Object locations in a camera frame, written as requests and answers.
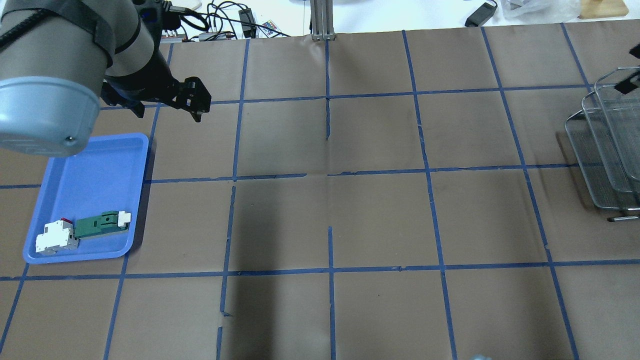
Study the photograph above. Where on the blue plastic tray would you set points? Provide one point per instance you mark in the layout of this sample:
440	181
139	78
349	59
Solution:
107	175

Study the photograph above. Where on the green terminal block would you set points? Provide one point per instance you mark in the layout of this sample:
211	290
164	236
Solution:
107	223

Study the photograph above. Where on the white circuit breaker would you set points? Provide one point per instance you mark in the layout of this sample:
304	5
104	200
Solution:
56	236

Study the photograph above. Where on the black power adapter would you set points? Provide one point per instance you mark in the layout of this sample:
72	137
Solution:
482	14

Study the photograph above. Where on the clear plastic bag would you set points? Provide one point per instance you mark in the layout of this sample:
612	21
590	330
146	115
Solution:
541	11

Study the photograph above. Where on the wooden block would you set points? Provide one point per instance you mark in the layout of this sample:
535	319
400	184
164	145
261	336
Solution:
602	9

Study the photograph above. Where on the aluminium frame post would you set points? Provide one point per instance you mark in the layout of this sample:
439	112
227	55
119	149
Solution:
322	20

